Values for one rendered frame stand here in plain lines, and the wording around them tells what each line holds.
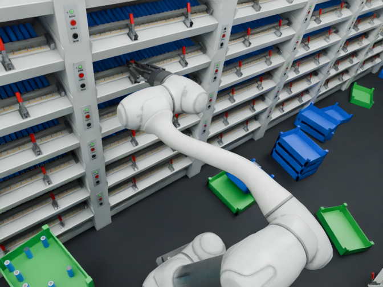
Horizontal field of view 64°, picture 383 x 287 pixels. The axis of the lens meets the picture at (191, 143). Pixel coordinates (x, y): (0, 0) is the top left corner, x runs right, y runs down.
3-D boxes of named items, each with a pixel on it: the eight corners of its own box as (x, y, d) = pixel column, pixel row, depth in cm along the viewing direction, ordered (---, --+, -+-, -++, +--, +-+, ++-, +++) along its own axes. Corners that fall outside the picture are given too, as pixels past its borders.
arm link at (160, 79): (182, 95, 112) (172, 89, 115) (182, 71, 106) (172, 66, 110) (162, 102, 107) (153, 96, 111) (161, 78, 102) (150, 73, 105)
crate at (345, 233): (367, 249, 191) (374, 244, 185) (341, 255, 186) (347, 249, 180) (340, 209, 211) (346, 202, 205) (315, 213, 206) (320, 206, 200)
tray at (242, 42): (292, 38, 189) (306, 20, 177) (221, 62, 158) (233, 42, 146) (271, 15, 194) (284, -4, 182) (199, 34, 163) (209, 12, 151)
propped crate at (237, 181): (248, 165, 229) (253, 158, 225) (269, 184, 219) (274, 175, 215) (224, 173, 207) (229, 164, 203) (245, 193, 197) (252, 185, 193)
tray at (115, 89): (208, 66, 153) (215, 53, 145) (96, 104, 122) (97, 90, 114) (186, 38, 158) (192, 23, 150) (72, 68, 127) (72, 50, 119)
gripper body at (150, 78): (154, 94, 110) (139, 86, 116) (172, 87, 115) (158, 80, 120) (152, 75, 106) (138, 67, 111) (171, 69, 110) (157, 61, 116)
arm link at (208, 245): (225, 269, 142) (239, 246, 128) (196, 293, 132) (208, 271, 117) (203, 243, 150) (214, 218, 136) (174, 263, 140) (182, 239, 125)
